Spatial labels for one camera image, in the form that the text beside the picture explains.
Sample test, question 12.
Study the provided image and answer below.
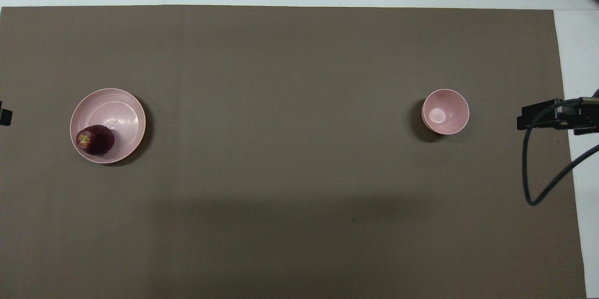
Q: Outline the pink plate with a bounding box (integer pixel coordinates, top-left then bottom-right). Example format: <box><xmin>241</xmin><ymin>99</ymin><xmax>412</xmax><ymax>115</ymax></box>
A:
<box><xmin>70</xmin><ymin>88</ymin><xmax>146</xmax><ymax>164</ymax></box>

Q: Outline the pink bowl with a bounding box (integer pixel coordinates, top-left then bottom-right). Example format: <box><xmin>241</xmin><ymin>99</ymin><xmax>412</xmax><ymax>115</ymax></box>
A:
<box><xmin>422</xmin><ymin>89</ymin><xmax>470</xmax><ymax>135</ymax></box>

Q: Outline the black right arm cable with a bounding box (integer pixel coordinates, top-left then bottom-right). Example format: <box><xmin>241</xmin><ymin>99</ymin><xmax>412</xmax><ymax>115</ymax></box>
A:
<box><xmin>523</xmin><ymin>98</ymin><xmax>599</xmax><ymax>206</ymax></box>

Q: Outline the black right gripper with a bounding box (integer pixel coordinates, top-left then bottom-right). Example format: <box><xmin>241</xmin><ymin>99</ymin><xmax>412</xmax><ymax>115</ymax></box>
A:
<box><xmin>517</xmin><ymin>97</ymin><xmax>599</xmax><ymax>136</ymax></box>

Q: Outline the brown table mat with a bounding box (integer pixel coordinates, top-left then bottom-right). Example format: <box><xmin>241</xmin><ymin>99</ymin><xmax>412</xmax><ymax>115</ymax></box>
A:
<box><xmin>0</xmin><ymin>5</ymin><xmax>586</xmax><ymax>299</ymax></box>

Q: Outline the dark red apple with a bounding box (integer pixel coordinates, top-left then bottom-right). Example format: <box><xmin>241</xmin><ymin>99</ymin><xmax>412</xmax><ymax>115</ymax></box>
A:
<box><xmin>76</xmin><ymin>124</ymin><xmax>115</xmax><ymax>156</ymax></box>

